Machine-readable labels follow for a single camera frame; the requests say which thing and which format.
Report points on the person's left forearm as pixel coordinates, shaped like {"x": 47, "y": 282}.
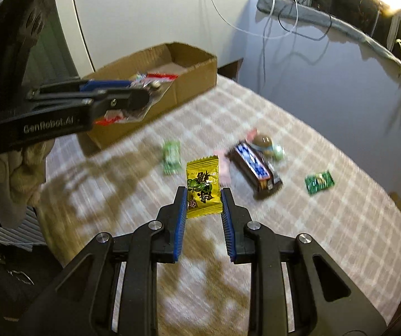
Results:
{"x": 18, "y": 178}

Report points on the checked tablecloth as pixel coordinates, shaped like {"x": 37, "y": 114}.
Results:
{"x": 309, "y": 234}

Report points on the clear red-edged date packet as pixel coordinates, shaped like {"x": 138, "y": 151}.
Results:
{"x": 160, "y": 84}

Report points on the grey striped cloth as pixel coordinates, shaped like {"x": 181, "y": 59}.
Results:
{"x": 18, "y": 229}

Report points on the light green candy packet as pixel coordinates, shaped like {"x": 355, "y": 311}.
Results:
{"x": 171, "y": 157}

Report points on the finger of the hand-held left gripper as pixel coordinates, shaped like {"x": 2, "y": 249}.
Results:
{"x": 106, "y": 84}
{"x": 116, "y": 103}

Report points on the dark green candy packet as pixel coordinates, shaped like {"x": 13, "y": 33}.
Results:
{"x": 319, "y": 182}

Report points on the brown cardboard box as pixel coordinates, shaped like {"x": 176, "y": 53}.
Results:
{"x": 193, "y": 70}

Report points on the yellow candy packet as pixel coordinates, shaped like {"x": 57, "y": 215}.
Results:
{"x": 203, "y": 182}

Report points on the brown and blue chocolate bar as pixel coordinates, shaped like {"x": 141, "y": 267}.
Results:
{"x": 253, "y": 168}

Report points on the white cabinet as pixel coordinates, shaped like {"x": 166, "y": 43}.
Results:
{"x": 144, "y": 14}

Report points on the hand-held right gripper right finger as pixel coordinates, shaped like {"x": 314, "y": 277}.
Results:
{"x": 226, "y": 224}

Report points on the pink candy wrapper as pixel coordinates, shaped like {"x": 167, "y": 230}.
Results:
{"x": 225, "y": 171}

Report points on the round turtle candy packet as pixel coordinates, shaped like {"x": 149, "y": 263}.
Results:
{"x": 267, "y": 145}

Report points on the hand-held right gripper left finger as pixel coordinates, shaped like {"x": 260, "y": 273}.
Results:
{"x": 183, "y": 224}

